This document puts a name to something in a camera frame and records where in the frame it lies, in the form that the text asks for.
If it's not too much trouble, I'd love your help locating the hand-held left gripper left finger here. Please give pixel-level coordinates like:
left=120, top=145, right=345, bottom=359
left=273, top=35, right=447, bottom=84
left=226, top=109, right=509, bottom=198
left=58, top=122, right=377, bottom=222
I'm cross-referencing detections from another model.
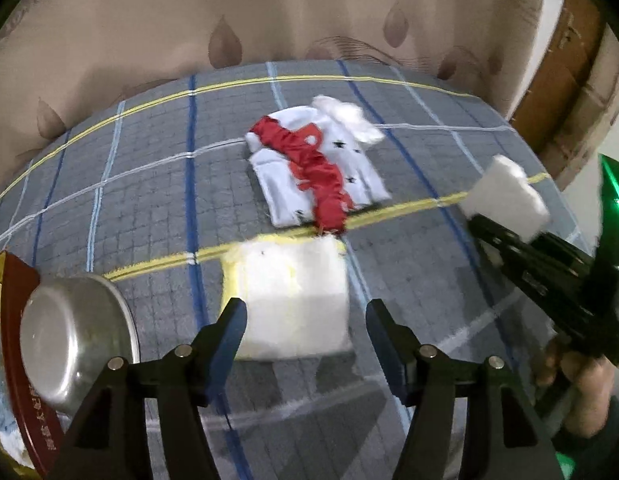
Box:
left=48, top=297, right=248, bottom=480

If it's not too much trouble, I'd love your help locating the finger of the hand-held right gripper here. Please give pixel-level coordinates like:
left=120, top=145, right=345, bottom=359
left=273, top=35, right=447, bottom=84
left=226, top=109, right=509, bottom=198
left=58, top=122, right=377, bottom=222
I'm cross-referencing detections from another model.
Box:
left=467, top=212, right=540, bottom=253
left=482, top=240, right=535, bottom=286

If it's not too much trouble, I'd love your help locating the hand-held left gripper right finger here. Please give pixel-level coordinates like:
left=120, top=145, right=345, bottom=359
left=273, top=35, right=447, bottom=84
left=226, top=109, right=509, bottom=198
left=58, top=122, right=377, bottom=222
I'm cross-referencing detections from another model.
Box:
left=365, top=299, right=565, bottom=480

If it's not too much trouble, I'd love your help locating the thick white pad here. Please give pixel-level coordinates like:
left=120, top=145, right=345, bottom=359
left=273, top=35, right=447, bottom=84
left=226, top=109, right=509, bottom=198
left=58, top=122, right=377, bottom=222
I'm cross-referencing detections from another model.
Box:
left=459, top=155, right=551, bottom=241

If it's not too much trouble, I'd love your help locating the white towel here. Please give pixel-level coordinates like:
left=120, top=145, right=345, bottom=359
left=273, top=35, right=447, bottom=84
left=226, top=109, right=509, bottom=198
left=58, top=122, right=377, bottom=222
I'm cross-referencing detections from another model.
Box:
left=220, top=235, right=353, bottom=361

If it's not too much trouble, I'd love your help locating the white bundle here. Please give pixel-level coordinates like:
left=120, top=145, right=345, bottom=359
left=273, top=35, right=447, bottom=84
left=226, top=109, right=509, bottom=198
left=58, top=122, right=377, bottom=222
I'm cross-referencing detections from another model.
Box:
left=312, top=95, right=387, bottom=148

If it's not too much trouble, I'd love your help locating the white star print cloth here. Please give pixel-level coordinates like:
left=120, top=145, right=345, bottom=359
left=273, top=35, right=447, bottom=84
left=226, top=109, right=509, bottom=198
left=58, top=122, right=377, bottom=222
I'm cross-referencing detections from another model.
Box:
left=244, top=105, right=393, bottom=228

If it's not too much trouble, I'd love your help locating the red cloth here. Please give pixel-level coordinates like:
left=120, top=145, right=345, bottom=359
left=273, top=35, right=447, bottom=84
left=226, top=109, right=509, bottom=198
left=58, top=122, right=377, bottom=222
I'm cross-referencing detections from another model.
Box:
left=252, top=116, right=353, bottom=236

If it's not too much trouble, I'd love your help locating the person's right hand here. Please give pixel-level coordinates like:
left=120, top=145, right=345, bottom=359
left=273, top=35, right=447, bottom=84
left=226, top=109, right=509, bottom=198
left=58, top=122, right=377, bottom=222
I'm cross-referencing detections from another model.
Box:
left=534, top=335, right=619, bottom=436

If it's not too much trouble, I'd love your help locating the stainless steel bowl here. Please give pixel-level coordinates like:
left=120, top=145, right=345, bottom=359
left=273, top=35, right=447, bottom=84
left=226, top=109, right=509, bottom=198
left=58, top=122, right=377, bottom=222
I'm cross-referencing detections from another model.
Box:
left=20, top=274, right=141, bottom=416

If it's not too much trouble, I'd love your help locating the brown wooden door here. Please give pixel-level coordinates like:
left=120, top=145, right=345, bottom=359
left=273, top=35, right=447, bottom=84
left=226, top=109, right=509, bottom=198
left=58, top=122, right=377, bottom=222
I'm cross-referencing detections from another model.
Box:
left=509, top=0, right=607, bottom=156

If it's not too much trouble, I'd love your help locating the grey plaid bed sheet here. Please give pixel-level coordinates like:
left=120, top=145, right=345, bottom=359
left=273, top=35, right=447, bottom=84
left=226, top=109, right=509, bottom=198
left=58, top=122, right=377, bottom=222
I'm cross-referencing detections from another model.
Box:
left=0, top=60, right=590, bottom=480

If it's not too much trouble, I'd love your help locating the beige leaf print curtain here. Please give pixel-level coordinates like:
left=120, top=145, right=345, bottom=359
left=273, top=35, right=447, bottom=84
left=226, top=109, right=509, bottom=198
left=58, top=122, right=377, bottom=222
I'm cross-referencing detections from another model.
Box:
left=0, top=0, right=560, bottom=201

